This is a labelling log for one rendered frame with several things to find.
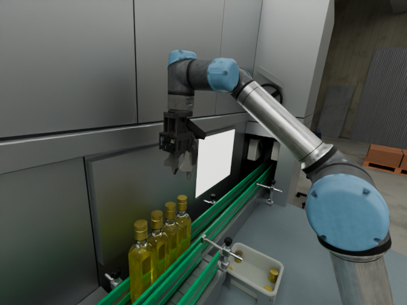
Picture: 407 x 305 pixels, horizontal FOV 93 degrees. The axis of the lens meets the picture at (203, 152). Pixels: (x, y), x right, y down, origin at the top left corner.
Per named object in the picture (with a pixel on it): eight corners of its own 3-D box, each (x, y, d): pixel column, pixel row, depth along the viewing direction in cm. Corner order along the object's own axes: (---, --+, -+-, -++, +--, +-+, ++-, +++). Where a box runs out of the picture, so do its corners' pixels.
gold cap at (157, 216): (157, 220, 60) (156, 208, 59) (165, 224, 59) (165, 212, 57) (148, 226, 57) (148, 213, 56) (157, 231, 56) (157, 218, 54)
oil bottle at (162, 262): (157, 275, 69) (157, 224, 62) (169, 284, 66) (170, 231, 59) (145, 287, 64) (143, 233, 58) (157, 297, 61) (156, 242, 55)
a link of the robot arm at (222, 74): (247, 62, 50) (211, 63, 56) (227, 53, 41) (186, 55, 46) (243, 94, 52) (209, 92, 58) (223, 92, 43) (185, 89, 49)
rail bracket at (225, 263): (203, 250, 80) (205, 224, 76) (241, 271, 71) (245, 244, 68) (199, 255, 78) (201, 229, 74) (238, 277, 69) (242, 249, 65)
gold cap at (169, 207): (169, 211, 65) (169, 200, 64) (177, 215, 63) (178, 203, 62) (162, 216, 62) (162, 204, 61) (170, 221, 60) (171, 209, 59)
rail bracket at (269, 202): (253, 204, 136) (257, 175, 129) (277, 213, 127) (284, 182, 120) (251, 207, 132) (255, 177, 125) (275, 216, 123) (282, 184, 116)
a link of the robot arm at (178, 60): (186, 47, 46) (161, 49, 50) (185, 95, 49) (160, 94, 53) (205, 54, 52) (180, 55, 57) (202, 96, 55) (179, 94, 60)
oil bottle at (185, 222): (178, 253, 78) (180, 207, 72) (189, 261, 75) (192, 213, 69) (169, 262, 74) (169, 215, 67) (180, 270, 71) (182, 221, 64)
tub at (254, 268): (234, 255, 95) (236, 240, 93) (281, 279, 84) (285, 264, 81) (217, 281, 81) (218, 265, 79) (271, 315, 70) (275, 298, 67)
